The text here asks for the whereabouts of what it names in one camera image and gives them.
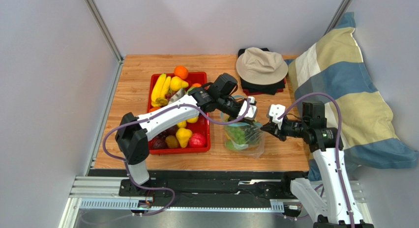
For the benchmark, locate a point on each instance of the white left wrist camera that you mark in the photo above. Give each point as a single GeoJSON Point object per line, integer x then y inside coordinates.
{"type": "Point", "coordinates": [248, 109]}

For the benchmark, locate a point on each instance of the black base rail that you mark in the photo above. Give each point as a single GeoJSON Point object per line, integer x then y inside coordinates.
{"type": "Point", "coordinates": [215, 189]}

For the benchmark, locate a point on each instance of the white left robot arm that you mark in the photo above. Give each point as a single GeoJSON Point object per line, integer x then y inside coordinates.
{"type": "Point", "coordinates": [135, 132]}

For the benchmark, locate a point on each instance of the green toy cucumber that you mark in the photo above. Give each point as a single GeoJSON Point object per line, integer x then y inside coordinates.
{"type": "Point", "coordinates": [231, 145]}

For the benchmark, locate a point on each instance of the yellow toy bell pepper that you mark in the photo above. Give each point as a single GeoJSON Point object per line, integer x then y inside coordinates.
{"type": "Point", "coordinates": [183, 135]}

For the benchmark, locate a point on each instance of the yellow toy banana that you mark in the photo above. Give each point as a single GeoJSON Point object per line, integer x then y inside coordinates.
{"type": "Point", "coordinates": [160, 90]}

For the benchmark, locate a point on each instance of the dark red toy plum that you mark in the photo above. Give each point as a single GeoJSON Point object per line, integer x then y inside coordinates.
{"type": "Point", "coordinates": [158, 143]}

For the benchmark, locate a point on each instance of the clear zip top bag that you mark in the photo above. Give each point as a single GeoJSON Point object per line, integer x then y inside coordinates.
{"type": "Point", "coordinates": [254, 151]}

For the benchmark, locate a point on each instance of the brown toy kiwi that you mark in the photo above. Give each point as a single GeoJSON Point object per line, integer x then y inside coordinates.
{"type": "Point", "coordinates": [172, 142]}

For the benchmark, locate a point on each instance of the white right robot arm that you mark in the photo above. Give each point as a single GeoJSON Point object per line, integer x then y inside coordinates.
{"type": "Point", "coordinates": [338, 209]}

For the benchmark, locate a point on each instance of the beige bucket hat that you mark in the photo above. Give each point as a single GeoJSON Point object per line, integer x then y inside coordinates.
{"type": "Point", "coordinates": [261, 67]}

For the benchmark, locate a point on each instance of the orange toy orange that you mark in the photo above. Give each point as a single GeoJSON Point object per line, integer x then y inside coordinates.
{"type": "Point", "coordinates": [181, 72]}

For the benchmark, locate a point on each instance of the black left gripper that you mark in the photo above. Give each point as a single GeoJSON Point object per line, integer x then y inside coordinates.
{"type": "Point", "coordinates": [233, 118]}

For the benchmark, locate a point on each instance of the orange toy pumpkin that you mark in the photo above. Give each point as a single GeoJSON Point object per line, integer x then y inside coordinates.
{"type": "Point", "coordinates": [154, 109]}

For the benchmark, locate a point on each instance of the orange toy pineapple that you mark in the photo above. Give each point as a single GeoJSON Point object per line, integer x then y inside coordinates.
{"type": "Point", "coordinates": [252, 133]}

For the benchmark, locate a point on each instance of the grey toy fish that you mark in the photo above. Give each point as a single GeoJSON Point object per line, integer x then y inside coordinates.
{"type": "Point", "coordinates": [178, 95]}

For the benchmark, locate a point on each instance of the black folded cloth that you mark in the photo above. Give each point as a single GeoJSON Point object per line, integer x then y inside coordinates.
{"type": "Point", "coordinates": [261, 71]}

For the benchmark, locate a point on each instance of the green toy grapes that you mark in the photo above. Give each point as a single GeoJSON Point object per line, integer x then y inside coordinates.
{"type": "Point", "coordinates": [236, 134]}

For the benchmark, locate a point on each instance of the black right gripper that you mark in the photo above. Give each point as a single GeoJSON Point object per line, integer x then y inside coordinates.
{"type": "Point", "coordinates": [276, 129]}

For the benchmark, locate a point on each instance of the red plastic tray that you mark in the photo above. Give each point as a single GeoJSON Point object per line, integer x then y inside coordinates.
{"type": "Point", "coordinates": [202, 126]}

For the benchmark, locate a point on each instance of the dark purple toy grapes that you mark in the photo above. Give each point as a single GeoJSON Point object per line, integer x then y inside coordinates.
{"type": "Point", "coordinates": [168, 132]}

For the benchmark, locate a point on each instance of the dark red folded cloth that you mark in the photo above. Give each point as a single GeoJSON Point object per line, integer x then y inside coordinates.
{"type": "Point", "coordinates": [255, 89]}

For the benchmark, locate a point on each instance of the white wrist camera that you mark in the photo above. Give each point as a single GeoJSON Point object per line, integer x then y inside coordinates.
{"type": "Point", "coordinates": [248, 109]}
{"type": "Point", "coordinates": [276, 114]}

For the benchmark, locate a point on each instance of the striped pillow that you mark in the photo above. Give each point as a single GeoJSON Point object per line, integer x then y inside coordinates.
{"type": "Point", "coordinates": [333, 71]}

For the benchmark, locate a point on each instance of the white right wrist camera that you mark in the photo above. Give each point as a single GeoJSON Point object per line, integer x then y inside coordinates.
{"type": "Point", "coordinates": [276, 114]}

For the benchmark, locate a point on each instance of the yellow toy bananas bunch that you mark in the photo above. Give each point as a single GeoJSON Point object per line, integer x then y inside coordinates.
{"type": "Point", "coordinates": [183, 124]}

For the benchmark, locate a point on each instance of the red toy strawberry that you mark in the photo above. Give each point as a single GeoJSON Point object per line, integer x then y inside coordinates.
{"type": "Point", "coordinates": [197, 140]}

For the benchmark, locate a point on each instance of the yellow toy pear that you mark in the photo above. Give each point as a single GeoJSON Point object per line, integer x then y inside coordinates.
{"type": "Point", "coordinates": [177, 83]}

